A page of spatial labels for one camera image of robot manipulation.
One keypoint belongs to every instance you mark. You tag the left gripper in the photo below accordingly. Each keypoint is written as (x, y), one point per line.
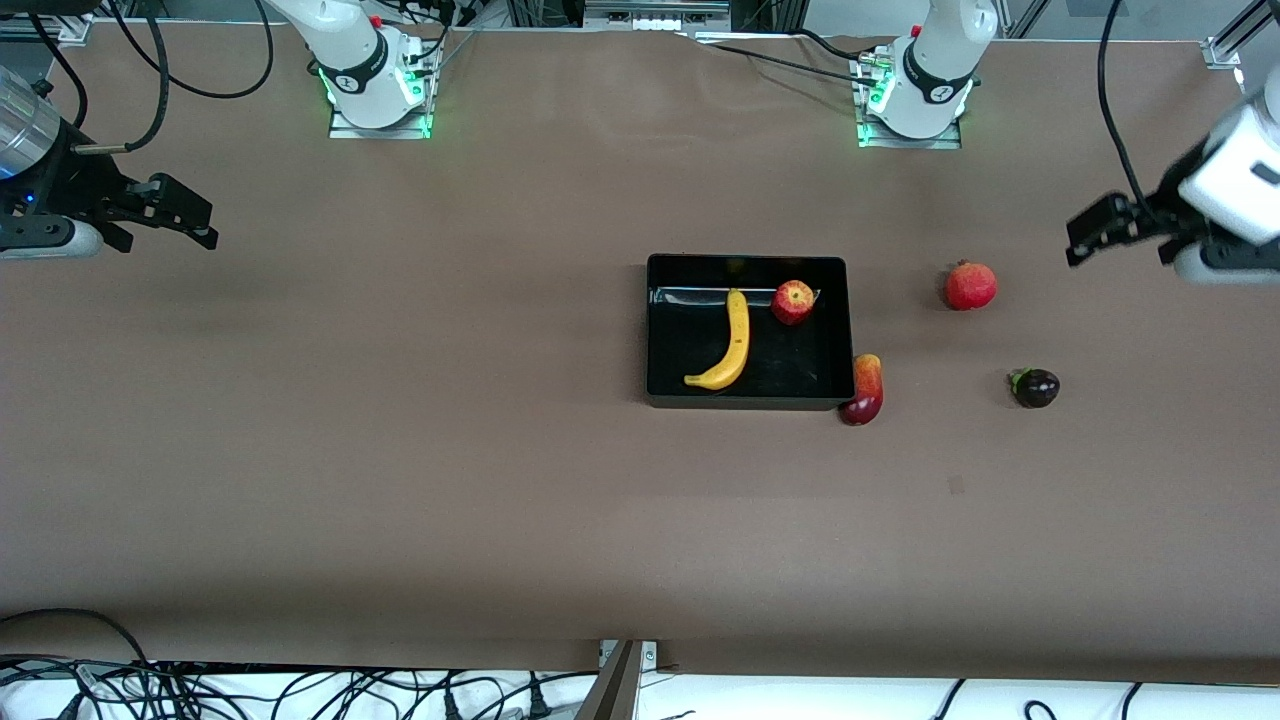
(1162, 207)

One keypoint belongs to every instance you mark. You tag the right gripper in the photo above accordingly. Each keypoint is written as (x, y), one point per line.
(72, 178)

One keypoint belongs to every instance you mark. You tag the red apple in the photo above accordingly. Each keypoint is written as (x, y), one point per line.
(793, 302)

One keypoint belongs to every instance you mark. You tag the black plastic box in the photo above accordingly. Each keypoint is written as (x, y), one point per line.
(790, 360)

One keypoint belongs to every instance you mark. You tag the yellow banana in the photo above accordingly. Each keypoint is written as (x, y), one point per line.
(738, 340)

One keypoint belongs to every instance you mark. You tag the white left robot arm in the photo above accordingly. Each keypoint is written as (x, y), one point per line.
(935, 60)

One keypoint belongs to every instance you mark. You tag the red pomegranate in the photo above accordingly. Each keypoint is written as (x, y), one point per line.
(970, 287)

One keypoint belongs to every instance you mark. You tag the dark purple eggplant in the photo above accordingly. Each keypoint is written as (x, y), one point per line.
(1038, 388)

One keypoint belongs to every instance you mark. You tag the red yellow mango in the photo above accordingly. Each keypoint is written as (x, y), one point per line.
(870, 385)

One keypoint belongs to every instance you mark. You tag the white power strip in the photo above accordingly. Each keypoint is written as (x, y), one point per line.
(655, 20)

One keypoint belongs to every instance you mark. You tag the dark metal beam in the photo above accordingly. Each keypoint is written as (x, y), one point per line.
(612, 690)

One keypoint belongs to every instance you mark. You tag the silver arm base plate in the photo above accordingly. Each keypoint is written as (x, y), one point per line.
(910, 143)
(380, 132)

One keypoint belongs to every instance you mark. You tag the aluminium frame corner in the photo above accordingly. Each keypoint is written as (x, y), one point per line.
(1225, 50)
(75, 32)

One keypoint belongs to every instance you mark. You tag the small metal bracket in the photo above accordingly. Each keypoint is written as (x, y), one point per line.
(650, 655)

